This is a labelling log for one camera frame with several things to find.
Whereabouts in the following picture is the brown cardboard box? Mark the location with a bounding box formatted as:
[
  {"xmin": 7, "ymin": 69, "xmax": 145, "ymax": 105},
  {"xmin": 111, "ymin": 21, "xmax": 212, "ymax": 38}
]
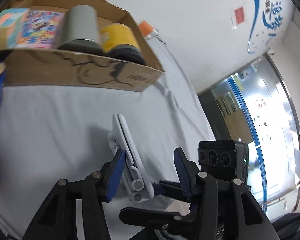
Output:
[{"xmin": 0, "ymin": 0, "xmax": 164, "ymax": 92}]

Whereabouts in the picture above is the glass door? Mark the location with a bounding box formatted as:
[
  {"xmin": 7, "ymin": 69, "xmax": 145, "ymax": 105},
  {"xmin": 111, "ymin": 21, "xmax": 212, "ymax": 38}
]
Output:
[{"xmin": 198, "ymin": 55, "xmax": 300, "ymax": 220}]

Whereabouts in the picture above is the orange capped clear container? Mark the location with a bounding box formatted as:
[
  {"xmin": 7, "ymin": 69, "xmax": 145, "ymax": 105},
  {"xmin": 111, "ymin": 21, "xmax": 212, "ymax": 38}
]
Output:
[{"xmin": 138, "ymin": 21, "xmax": 172, "ymax": 55}]

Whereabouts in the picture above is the colourful printed flat box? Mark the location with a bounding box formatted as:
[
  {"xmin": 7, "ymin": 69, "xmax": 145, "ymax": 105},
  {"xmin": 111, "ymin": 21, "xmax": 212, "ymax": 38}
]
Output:
[{"xmin": 16, "ymin": 9, "xmax": 64, "ymax": 49}]

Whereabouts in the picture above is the white tablecloth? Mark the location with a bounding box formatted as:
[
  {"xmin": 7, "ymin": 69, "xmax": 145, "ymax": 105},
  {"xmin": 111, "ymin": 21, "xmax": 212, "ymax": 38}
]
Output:
[{"xmin": 0, "ymin": 37, "xmax": 215, "ymax": 239}]

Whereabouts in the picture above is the black camera box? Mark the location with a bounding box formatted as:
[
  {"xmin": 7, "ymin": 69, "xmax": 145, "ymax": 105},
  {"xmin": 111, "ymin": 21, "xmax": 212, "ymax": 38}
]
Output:
[{"xmin": 198, "ymin": 140, "xmax": 249, "ymax": 183}]

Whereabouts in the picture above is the pastel rubik's cube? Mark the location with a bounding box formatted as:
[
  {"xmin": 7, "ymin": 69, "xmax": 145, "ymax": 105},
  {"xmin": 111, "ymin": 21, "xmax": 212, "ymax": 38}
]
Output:
[{"xmin": 0, "ymin": 8, "xmax": 29, "ymax": 49}]

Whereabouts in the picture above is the red wall sign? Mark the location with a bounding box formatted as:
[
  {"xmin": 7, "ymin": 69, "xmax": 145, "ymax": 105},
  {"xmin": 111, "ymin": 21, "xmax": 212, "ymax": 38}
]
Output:
[{"xmin": 234, "ymin": 7, "xmax": 245, "ymax": 24}]

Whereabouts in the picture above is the silver metal can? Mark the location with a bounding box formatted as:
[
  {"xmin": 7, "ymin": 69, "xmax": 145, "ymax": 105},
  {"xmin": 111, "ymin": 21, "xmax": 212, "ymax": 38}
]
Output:
[{"xmin": 55, "ymin": 4, "xmax": 104, "ymax": 55}]

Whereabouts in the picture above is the yellow labelled dark jar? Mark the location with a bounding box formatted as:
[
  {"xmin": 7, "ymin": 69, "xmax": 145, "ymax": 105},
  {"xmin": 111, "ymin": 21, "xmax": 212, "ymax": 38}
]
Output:
[{"xmin": 100, "ymin": 23, "xmax": 145, "ymax": 65}]

